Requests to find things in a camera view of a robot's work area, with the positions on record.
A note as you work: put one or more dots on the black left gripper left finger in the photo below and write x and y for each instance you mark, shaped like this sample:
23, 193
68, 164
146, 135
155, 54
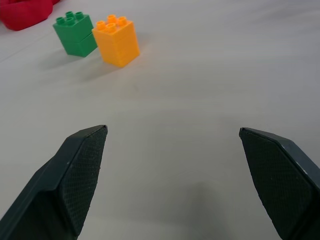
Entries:
62, 185

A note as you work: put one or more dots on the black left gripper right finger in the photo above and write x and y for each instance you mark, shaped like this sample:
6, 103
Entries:
282, 180

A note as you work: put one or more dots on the green toy brick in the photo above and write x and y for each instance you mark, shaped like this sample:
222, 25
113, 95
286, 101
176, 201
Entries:
75, 35

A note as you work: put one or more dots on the orange toy brick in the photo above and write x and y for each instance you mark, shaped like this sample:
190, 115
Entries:
117, 42

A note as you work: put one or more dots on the red object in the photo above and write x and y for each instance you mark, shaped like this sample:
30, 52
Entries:
23, 12

